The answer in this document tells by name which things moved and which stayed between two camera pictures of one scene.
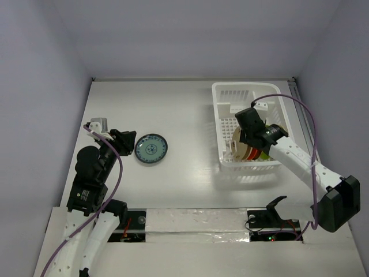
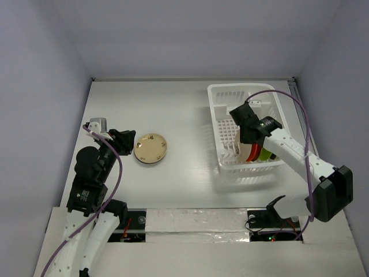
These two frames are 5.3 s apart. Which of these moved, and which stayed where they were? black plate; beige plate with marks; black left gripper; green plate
Moved: beige plate with marks
Stayed: black left gripper; black plate; green plate
